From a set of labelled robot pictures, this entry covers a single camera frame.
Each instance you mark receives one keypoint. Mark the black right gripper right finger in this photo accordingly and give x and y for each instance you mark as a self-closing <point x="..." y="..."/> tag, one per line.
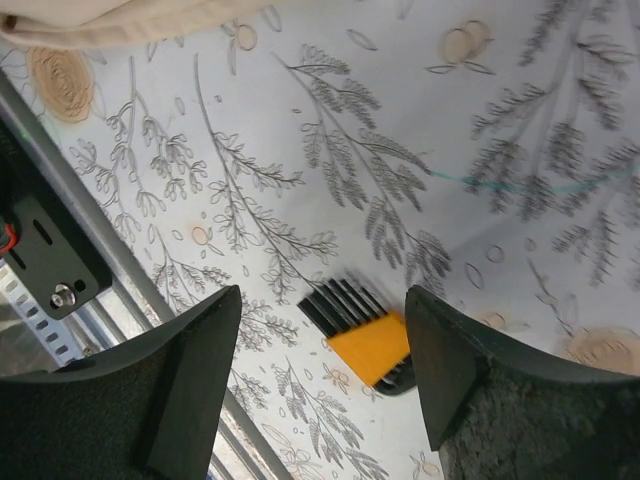
<point x="497" y="408"/>

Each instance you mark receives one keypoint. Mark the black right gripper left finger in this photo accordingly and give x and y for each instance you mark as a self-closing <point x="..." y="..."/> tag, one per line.
<point x="147" y="408"/>

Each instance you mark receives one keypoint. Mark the orange hex key set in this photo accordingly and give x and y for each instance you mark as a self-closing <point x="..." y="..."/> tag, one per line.
<point x="364" y="331"/>

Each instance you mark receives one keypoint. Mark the beige cloth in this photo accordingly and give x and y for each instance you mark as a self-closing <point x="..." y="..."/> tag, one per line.
<point x="74" y="25"/>

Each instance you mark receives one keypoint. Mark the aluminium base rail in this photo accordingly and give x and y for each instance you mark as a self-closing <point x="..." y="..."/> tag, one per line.
<point x="75" y="284"/>

